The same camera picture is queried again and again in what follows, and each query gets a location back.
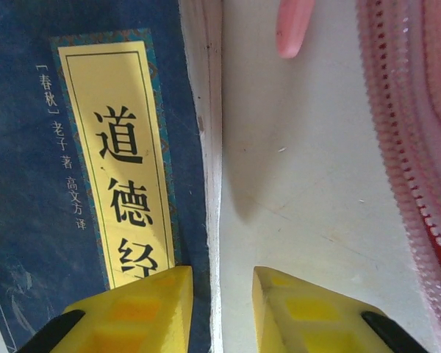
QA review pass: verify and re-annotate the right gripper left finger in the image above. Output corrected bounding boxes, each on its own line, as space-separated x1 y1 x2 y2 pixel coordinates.
20 265 195 353

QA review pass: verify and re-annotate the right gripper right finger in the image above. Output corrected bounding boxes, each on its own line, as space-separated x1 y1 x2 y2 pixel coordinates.
251 265 427 353

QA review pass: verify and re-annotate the blue book vertical yellow label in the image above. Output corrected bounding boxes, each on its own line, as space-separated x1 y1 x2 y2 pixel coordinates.
0 0 224 353

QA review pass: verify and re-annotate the pink backpack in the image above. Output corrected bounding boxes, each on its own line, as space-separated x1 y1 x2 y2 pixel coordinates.
275 0 441 353

